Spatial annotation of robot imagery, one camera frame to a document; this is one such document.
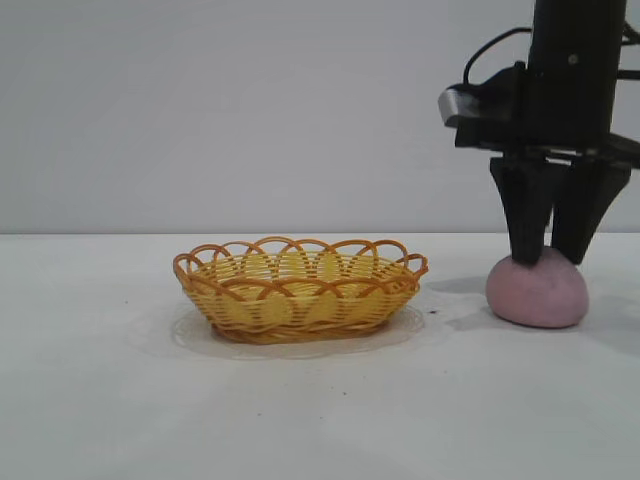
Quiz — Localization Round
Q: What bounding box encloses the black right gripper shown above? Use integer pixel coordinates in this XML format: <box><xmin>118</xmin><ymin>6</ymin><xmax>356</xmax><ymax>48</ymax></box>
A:
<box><xmin>453</xmin><ymin>64</ymin><xmax>640</xmax><ymax>265</ymax></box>

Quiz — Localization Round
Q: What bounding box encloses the pink peach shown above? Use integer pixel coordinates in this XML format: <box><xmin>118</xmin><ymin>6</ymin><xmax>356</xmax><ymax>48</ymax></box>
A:
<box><xmin>485</xmin><ymin>247</ymin><xmax>590</xmax><ymax>330</ymax></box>

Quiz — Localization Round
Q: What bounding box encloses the yellow woven wicker basket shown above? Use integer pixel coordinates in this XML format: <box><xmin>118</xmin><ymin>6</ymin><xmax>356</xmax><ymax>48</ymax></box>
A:
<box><xmin>173</xmin><ymin>235</ymin><xmax>430</xmax><ymax>346</ymax></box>

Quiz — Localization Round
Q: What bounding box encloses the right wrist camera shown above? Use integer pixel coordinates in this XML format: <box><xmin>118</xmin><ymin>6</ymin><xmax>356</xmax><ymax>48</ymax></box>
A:
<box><xmin>438</xmin><ymin>62</ymin><xmax>529</xmax><ymax>132</ymax></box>

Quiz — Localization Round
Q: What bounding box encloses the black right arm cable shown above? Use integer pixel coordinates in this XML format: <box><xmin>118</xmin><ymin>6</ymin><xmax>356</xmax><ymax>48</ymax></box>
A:
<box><xmin>618</xmin><ymin>19</ymin><xmax>640</xmax><ymax>84</ymax></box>
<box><xmin>462</xmin><ymin>27</ymin><xmax>534</xmax><ymax>86</ymax></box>

